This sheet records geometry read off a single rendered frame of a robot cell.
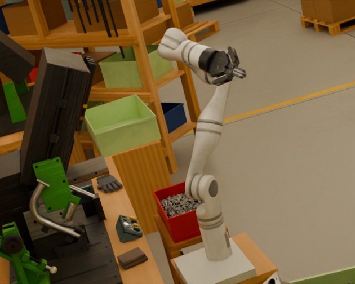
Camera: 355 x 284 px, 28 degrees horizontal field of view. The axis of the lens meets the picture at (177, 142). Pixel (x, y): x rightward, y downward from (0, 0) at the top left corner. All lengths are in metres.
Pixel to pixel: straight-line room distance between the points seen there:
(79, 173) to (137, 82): 2.54
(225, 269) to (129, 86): 3.23
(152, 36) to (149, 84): 4.24
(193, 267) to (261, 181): 2.65
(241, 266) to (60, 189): 0.83
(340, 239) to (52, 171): 2.03
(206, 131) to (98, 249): 0.73
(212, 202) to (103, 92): 3.40
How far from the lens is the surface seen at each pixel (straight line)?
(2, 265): 3.09
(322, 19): 8.71
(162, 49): 2.28
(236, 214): 4.81
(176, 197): 3.17
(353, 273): 2.31
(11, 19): 6.49
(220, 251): 2.58
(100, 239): 2.97
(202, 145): 2.48
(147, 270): 2.65
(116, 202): 3.24
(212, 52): 2.15
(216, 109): 2.50
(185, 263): 2.63
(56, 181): 2.91
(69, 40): 5.81
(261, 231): 4.54
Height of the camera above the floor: 2.22
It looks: 21 degrees down
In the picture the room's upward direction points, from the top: 14 degrees counter-clockwise
